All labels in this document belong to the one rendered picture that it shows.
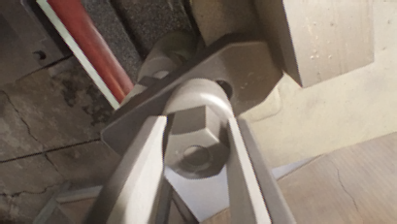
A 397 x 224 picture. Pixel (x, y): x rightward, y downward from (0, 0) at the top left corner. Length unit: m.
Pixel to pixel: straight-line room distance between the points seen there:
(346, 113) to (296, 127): 0.04
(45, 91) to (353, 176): 1.62
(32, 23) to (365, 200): 1.34
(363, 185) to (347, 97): 0.29
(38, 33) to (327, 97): 1.22
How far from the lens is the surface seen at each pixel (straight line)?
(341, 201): 0.48
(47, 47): 1.24
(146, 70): 0.23
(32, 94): 1.72
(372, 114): 0.23
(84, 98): 1.52
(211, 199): 0.57
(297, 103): 0.19
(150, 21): 0.35
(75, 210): 2.02
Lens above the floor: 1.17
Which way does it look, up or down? 61 degrees down
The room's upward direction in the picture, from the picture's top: 177 degrees counter-clockwise
